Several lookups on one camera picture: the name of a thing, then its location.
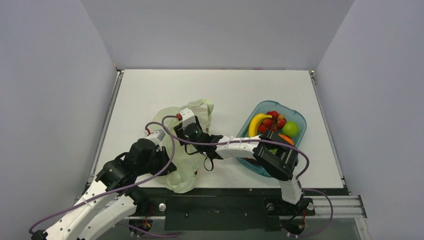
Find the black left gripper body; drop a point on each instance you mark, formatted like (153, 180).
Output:
(158, 161)

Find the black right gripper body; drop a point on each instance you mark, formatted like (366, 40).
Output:
(180, 131)

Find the light green plastic bag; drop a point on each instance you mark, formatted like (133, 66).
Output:
(183, 179)

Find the yellow fake banana bunch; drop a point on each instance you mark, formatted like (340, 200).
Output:
(255, 125)

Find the orange fake fruit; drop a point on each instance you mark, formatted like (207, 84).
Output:
(287, 139)

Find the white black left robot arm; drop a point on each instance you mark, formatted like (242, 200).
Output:
(114, 194)

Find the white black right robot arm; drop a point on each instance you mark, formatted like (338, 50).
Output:
(274, 154)

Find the red fake strawberry bunch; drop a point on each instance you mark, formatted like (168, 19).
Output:
(275, 122)

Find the green fake apple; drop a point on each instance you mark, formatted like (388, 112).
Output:
(290, 129)

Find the teal plastic tray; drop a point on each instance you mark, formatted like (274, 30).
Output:
(264, 107)

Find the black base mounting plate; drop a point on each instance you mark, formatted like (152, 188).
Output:
(216, 222)

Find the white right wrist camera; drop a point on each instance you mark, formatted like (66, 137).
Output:
(187, 116)

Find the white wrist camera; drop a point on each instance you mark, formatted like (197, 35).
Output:
(187, 116)
(157, 137)

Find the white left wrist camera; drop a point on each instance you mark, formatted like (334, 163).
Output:
(157, 137)

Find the aluminium frame rail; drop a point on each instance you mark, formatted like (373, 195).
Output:
(338, 207)

